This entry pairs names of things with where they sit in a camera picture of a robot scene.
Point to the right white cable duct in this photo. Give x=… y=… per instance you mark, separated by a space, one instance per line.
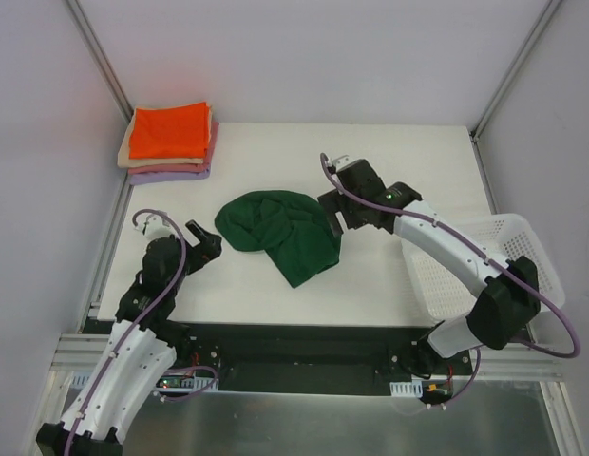
x=407 y=389

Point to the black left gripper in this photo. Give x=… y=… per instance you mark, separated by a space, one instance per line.
x=196 y=249

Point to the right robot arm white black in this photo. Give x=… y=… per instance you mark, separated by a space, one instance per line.
x=506 y=291

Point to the folded pink t-shirt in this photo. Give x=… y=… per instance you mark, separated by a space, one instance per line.
x=183 y=167

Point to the folded orange t-shirt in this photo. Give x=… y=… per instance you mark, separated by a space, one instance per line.
x=168 y=130

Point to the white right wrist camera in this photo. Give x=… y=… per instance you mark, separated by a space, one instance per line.
x=338 y=164

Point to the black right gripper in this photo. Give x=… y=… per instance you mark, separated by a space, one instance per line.
x=342 y=209

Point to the white cable duct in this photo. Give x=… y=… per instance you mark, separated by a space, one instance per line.
x=172 y=384
x=407 y=389

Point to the white plastic perforated basket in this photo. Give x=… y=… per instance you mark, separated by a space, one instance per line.
x=442 y=295

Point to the dark green t-shirt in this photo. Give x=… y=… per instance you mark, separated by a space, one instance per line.
x=291 y=228

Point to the left white cable duct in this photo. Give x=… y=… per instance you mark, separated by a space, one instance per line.
x=172 y=384

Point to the aluminium corner post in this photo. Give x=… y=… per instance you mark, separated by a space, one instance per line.
x=529 y=43
x=99 y=57

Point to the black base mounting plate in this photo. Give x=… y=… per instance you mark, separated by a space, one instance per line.
x=297 y=359

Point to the folded lavender t-shirt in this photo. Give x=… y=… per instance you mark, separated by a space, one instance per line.
x=157 y=177

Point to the folded beige t-shirt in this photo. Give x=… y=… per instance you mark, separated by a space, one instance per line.
x=126 y=154

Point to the left aluminium corner post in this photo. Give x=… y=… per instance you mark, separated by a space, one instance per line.
x=99 y=57

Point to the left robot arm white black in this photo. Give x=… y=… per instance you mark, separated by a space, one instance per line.
x=143 y=343

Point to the right aluminium corner post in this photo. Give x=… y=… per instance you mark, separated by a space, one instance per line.
x=529 y=43

